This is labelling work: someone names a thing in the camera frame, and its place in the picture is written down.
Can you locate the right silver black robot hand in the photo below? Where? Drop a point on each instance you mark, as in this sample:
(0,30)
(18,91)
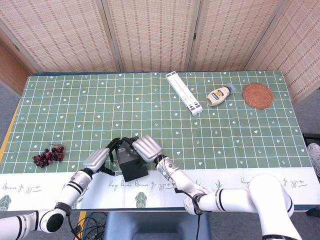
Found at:
(148,148)

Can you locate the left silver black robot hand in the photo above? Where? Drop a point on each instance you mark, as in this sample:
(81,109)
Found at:
(97,158)

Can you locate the black foldable cardboard box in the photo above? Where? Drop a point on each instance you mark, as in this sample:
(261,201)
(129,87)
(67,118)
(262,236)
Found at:
(132,172)

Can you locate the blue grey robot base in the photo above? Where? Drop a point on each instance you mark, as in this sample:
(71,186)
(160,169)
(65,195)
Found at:
(157,225)

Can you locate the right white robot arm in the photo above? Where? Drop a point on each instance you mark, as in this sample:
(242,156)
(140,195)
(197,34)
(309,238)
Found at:
(225,197)

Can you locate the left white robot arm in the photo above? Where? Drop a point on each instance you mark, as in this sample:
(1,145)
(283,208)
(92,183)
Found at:
(72,190)

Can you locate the bunch of dark red grapes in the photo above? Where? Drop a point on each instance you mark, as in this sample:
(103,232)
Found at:
(46,156)

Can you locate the white folding laptop stand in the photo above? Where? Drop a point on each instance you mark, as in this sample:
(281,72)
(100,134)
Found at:
(185,93)

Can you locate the green white printed tablecloth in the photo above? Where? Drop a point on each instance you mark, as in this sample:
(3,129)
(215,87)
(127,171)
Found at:
(225,140)

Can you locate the cream mayonnaise squeeze bottle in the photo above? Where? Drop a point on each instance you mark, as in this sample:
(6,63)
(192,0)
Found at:
(217,96)

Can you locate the woven bamboo folding screen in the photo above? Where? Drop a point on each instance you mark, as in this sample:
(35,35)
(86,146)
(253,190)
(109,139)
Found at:
(150,35)

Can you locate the round woven rattan coaster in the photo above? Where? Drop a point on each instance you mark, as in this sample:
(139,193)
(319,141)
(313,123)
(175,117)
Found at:
(257,96)

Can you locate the brown wooden door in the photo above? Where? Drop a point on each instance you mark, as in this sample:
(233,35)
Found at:
(10,72)

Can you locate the grey white sneaker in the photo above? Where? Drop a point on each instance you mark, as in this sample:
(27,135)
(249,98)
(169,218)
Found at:
(315,155)

